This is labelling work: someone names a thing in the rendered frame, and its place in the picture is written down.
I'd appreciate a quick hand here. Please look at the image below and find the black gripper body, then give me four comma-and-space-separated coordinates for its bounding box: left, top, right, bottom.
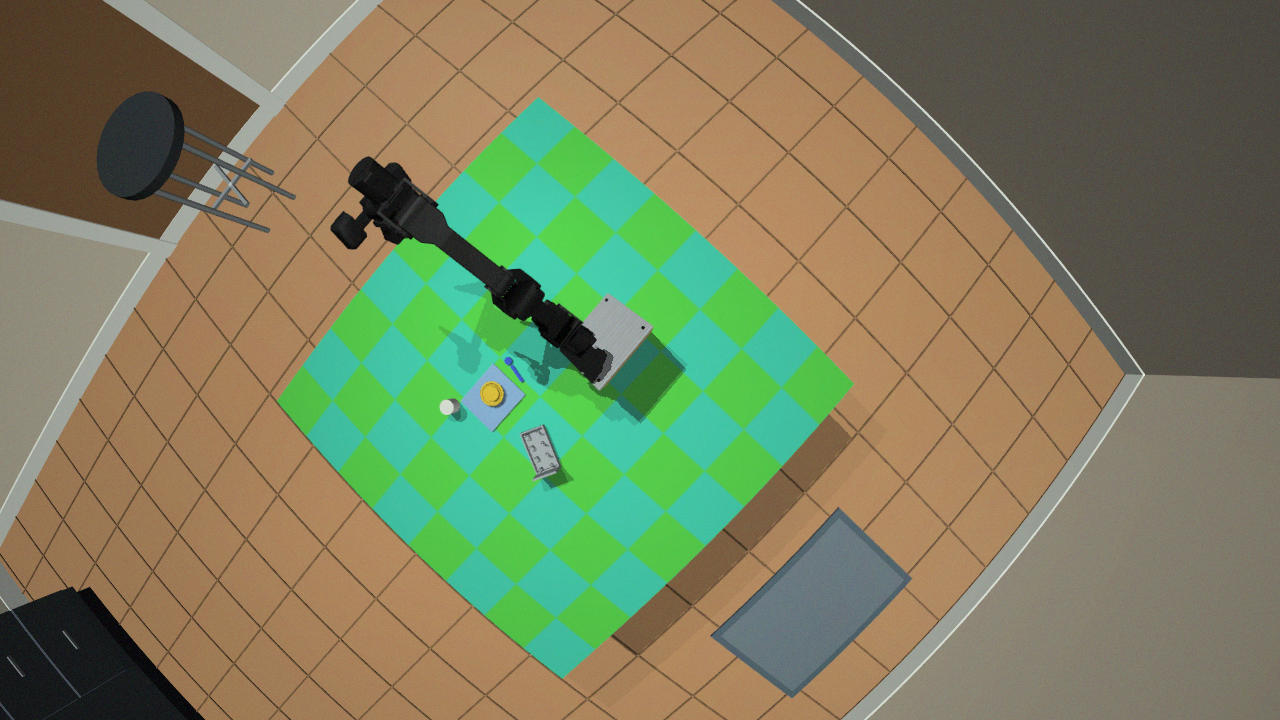
330, 161, 412, 250

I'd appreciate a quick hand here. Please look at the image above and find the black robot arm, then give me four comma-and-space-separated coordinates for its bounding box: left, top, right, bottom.
348, 156, 596, 359

